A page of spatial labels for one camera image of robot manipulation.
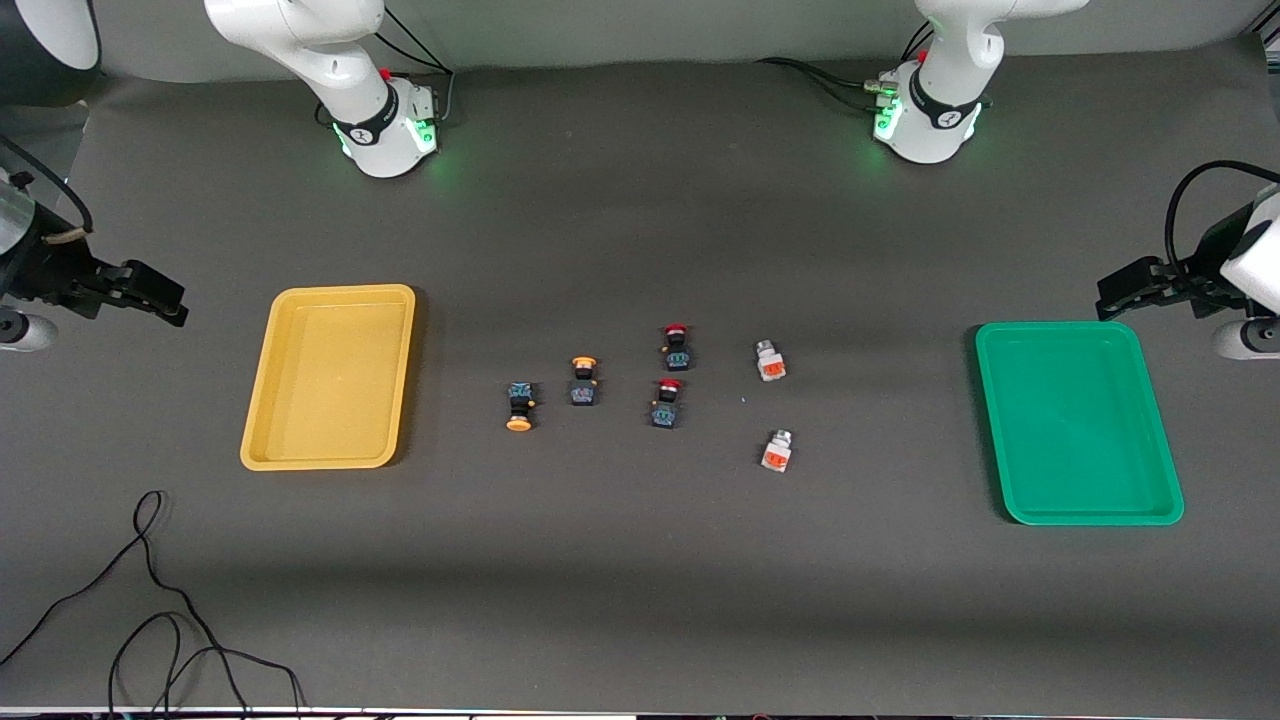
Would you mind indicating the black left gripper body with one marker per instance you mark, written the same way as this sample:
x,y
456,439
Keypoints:
x,y
1207,252

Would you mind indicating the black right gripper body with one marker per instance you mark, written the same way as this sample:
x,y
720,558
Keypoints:
x,y
42,262

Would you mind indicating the white orange button switch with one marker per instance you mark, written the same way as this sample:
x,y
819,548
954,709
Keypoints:
x,y
770,362
777,453

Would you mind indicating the yellow push button switch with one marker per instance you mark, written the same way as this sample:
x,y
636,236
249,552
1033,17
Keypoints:
x,y
583,383
519,404

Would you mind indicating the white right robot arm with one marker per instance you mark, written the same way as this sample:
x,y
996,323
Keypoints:
x,y
365,60

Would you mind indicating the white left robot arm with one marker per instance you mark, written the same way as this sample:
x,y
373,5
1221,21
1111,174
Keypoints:
x,y
945,60

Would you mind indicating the green plastic tray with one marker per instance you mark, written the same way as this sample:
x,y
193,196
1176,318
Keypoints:
x,y
1078,425

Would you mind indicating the yellow plastic tray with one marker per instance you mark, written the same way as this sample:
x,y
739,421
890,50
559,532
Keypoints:
x,y
330,380

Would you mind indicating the dark grey table mat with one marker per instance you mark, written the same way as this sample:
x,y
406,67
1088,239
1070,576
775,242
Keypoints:
x,y
640,560

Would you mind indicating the red push button switch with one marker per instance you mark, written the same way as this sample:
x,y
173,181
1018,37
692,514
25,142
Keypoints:
x,y
677,350
667,405

